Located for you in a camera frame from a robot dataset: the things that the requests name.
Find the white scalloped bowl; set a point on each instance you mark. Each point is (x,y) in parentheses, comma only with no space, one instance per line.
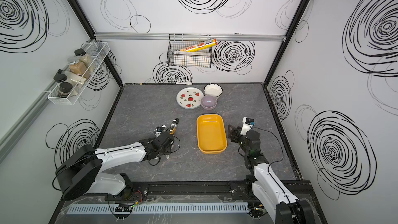
(213,90)

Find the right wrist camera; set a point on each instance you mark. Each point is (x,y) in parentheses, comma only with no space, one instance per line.
(248,124)

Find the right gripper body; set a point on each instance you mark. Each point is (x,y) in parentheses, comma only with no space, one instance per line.
(238,137)

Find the yellow foil roll box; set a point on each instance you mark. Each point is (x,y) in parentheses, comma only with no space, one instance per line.
(200,46)

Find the black wire basket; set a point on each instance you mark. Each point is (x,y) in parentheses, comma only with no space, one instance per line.
(200,59)

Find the white slotted cable duct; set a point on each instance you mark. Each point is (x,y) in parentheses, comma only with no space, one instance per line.
(158,208)

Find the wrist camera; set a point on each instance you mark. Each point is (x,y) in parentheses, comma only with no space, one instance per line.
(248,124)
(159,130)

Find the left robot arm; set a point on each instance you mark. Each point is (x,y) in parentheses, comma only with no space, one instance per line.
(84,172)

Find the aluminium wall rail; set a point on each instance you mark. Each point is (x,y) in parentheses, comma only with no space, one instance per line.
(165,36)

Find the spice jar black lid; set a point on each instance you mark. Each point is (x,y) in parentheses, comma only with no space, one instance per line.
(85,58)

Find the yellow storage box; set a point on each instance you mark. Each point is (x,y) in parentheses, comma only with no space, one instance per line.
(211,134)

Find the watermelon pattern plate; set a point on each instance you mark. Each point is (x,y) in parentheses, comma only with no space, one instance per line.
(189,98)

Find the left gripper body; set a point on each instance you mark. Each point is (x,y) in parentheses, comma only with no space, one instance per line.
(165,151)

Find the dark spice jar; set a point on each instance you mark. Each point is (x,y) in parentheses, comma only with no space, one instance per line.
(65,88)
(60,78)

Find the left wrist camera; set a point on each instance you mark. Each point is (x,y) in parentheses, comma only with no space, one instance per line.
(159,130)

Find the front dark spice jar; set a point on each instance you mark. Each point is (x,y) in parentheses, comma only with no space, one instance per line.
(65,88)

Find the clear wall shelf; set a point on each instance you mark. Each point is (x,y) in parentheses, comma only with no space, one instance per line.
(97,80)

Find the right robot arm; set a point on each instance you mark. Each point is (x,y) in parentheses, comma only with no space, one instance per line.
(279,202)

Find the white box on shelf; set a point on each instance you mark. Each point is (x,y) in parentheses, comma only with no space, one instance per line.
(77,81)

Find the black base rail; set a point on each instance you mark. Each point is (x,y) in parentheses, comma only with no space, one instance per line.
(236,189)

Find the purple bowl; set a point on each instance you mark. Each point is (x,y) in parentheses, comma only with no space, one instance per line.
(209,102)

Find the brown spice jar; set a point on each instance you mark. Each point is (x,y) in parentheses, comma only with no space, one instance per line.
(76,66)

